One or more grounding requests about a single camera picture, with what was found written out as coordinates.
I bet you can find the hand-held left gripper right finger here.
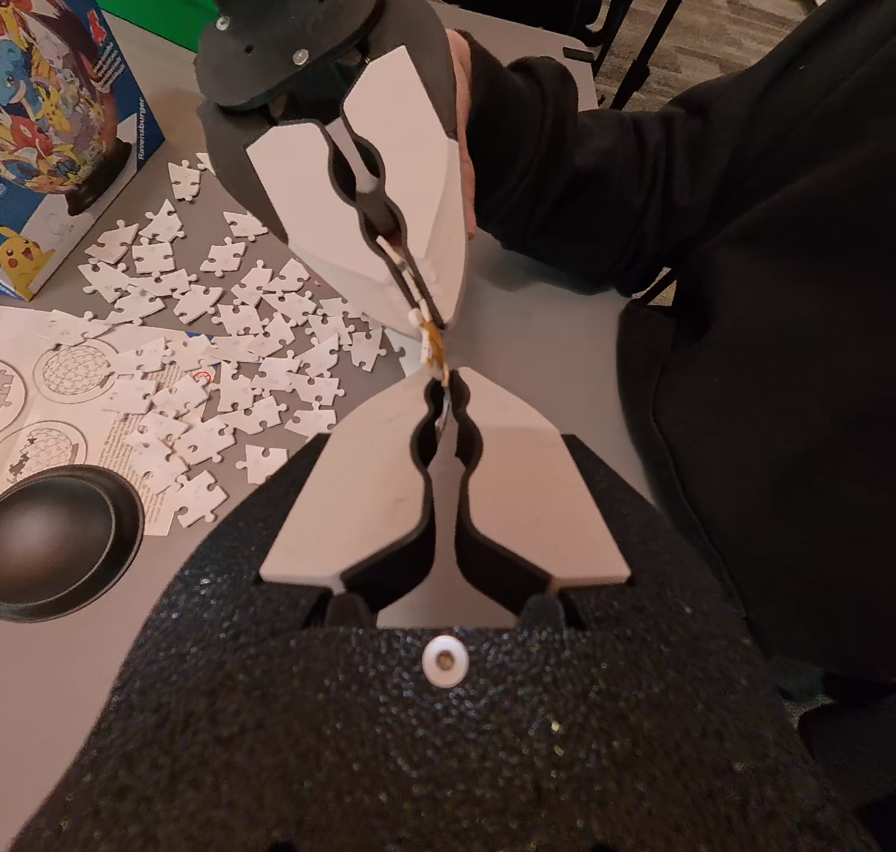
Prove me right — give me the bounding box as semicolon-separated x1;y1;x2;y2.
454;368;632;620

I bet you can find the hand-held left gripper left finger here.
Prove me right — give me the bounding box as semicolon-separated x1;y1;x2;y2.
259;370;438;613

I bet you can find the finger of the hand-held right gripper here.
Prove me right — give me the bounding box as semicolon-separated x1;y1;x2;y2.
341;45;469;328
246;119;415;319

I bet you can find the curved assembled puzzle section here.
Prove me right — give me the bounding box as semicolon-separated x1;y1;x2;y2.
377;235;449;338

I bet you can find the pile of white puzzle pieces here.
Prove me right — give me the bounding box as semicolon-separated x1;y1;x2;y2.
49;152;421;529

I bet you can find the pink and orange puzzle piece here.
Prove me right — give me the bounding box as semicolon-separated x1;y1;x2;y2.
419;320;456;441

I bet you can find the person's right forearm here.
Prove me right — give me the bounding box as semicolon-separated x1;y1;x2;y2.
462;29;701;298

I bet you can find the blue puzzle box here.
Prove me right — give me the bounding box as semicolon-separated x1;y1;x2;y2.
0;0;167;302

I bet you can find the black round puzzle stand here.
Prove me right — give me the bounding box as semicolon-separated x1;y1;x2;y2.
0;465;147;623

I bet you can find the person's right hand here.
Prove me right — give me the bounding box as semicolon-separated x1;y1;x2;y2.
448;29;480;240

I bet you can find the person's black sweatshirt torso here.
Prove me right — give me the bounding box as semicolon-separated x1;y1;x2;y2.
616;0;896;852

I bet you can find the printed instruction sheet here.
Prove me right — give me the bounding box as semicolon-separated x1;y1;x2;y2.
0;305;235;538

